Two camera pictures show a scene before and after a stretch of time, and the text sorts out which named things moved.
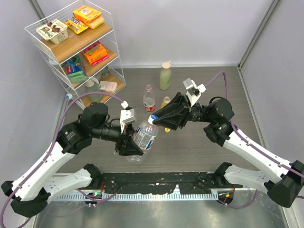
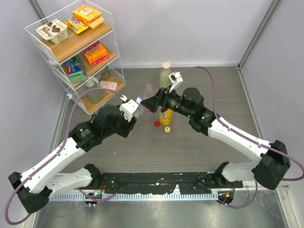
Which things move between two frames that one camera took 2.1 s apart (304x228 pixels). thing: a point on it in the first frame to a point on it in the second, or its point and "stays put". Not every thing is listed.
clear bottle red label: x=149 y=102 stays put
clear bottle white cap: x=69 y=96 stays put
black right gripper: x=177 y=113 to x=161 y=99
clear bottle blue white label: x=144 y=137 to x=140 y=111
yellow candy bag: x=76 y=25 stays put
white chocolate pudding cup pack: x=54 y=31 stays put
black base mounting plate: x=201 y=182 stays put
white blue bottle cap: x=151 y=118 to x=139 y=99
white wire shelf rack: x=77 y=42 stays put
